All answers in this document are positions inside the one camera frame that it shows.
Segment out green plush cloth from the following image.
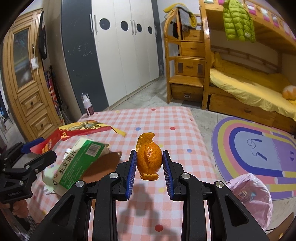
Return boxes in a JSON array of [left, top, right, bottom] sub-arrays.
[[42, 164, 58, 195]]

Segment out wooden bunk bed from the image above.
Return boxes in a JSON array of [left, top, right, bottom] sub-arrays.
[[200, 1, 295, 135]]

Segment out yellow bed sheet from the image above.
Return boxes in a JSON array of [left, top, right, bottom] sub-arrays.
[[210, 52, 295, 120]]

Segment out white and grey wardrobe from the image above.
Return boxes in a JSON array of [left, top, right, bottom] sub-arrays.
[[43, 0, 165, 122]]

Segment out green puffer jacket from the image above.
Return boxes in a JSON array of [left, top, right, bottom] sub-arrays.
[[223, 0, 256, 43]]

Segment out green medicine box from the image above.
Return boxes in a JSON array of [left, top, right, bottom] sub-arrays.
[[52, 138, 109, 196]]

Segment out left hand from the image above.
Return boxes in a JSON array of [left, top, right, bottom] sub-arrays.
[[12, 200, 29, 218]]

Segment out wooden stair drawers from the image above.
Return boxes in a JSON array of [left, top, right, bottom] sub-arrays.
[[164, 8, 211, 109]]

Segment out orange tangerine peel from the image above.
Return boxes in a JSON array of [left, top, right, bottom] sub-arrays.
[[135, 133, 162, 181]]

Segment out white spray bottle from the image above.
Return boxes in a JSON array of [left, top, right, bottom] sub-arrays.
[[81, 93, 94, 116]]

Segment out clothes pile on stairs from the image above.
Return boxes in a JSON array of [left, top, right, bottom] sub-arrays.
[[163, 3, 197, 29]]

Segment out pink trash bag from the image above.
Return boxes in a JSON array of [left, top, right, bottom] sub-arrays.
[[226, 173, 273, 230]]

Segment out orange plush toy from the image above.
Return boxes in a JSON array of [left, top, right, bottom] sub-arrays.
[[282, 85, 296, 100]]

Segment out pink checkered tablecloth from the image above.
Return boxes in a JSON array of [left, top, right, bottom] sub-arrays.
[[30, 107, 215, 240]]

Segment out wooden glass-door cabinet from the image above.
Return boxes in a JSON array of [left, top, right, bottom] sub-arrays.
[[2, 9, 62, 141]]

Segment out red gift box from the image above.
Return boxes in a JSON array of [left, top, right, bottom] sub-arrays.
[[31, 120, 126, 154]]

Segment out rainbow purple rug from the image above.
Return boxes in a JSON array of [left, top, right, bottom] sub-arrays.
[[212, 117, 295, 200]]

